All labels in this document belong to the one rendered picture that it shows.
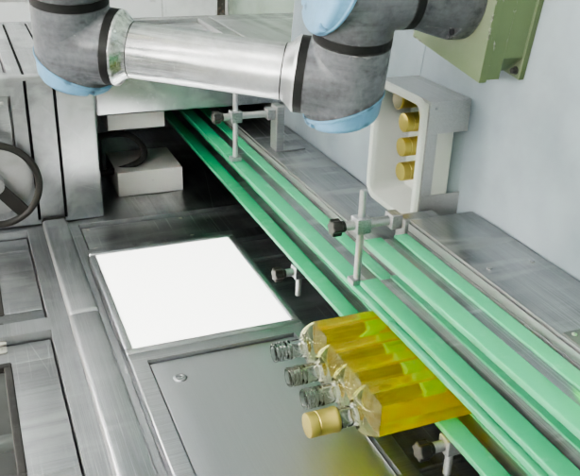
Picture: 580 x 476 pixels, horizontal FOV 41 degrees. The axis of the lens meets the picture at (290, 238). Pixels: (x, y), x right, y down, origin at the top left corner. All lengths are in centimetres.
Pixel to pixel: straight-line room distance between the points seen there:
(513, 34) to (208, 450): 75
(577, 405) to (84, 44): 82
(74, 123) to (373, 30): 102
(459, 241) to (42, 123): 109
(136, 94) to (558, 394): 133
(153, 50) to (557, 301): 67
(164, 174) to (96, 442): 105
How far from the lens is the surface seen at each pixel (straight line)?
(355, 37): 110
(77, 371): 145
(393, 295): 124
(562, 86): 116
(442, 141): 133
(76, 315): 157
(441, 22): 116
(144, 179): 216
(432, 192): 135
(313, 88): 114
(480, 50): 117
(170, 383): 135
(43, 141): 195
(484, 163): 132
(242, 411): 129
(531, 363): 100
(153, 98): 197
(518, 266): 118
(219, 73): 117
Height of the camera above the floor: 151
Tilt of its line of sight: 21 degrees down
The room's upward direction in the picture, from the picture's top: 98 degrees counter-clockwise
